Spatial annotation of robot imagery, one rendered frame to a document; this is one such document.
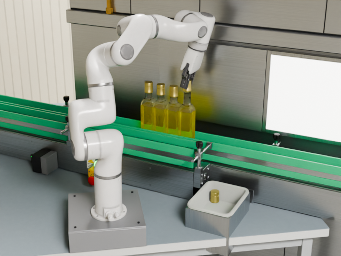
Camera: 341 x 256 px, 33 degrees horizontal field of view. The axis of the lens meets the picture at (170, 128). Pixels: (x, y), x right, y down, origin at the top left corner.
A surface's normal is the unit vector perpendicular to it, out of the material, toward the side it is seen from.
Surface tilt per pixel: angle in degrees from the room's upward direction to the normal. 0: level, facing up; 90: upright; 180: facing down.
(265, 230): 0
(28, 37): 90
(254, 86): 90
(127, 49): 70
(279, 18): 90
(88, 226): 1
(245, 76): 90
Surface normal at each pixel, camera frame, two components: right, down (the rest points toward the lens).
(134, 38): 0.51, -0.05
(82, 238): 0.16, 0.37
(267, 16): -0.44, 0.34
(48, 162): 0.90, 0.17
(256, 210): 0.00, -0.92
